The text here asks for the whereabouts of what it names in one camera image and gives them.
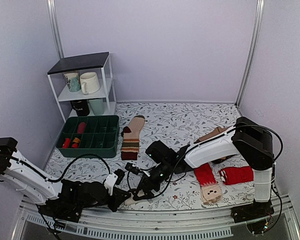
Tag striped beige brown sock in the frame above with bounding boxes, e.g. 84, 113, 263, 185
121, 115, 146, 161

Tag red rolled sock front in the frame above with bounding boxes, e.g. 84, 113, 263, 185
62, 137, 71, 149

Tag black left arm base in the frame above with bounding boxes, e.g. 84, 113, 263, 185
38, 201, 83, 223

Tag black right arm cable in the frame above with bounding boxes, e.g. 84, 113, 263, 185
126, 124, 284, 223

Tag red rolled sock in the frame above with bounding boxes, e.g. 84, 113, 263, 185
62, 137, 71, 149
77, 122, 87, 134

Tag floral patterned table mat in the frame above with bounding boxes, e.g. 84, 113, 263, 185
43, 102, 268, 211

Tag white shelf black top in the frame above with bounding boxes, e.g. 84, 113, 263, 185
47, 52, 117, 122

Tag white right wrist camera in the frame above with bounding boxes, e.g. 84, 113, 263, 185
125, 162, 151, 177

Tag cream brown block sock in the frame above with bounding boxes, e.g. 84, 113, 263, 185
124, 195, 138, 206

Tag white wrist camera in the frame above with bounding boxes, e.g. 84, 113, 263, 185
125, 162, 151, 177
103, 169, 125, 196

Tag green divided organizer tray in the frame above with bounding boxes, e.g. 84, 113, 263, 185
56, 115, 120, 159

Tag red folded sock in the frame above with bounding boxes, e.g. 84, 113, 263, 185
218, 166, 254, 185

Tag teal patterned mug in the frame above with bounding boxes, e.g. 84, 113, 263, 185
63, 71, 81, 93

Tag cream white mug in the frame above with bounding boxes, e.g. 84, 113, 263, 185
79, 72, 100, 95

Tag left aluminium corner post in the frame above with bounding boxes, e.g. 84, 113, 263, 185
46, 0, 64, 59

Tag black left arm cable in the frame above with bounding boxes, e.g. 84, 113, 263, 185
9, 153, 112, 183

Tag red beige face sock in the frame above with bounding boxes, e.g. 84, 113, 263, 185
194, 163, 223, 205

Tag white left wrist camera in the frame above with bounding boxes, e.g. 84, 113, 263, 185
103, 169, 125, 196

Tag brown argyle sock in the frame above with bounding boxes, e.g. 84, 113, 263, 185
212, 155, 234, 164

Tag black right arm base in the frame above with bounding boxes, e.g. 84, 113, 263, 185
230, 200, 275, 223

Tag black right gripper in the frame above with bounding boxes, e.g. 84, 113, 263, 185
133, 161, 173, 202

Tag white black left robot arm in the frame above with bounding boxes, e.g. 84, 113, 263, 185
0, 137, 131, 217

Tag orange black rolled sock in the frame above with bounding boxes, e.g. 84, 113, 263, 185
71, 137, 81, 149

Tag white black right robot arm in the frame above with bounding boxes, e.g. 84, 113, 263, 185
132, 117, 275, 218

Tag aluminium corner post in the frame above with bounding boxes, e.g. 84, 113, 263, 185
235, 0, 265, 109
46, 0, 64, 59

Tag right aluminium corner post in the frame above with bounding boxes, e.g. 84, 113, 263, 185
235, 0, 265, 109

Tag tan brown cuff sock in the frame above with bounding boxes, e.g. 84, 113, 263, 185
194, 126, 235, 144

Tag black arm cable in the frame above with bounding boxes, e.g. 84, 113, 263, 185
126, 124, 284, 223
9, 153, 112, 183

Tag pale green mug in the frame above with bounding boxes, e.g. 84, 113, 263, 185
88, 98, 105, 116

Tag aluminium front rail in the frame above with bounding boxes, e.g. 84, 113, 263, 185
11, 192, 300, 240

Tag black mug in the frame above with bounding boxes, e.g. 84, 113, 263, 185
70, 99, 90, 117

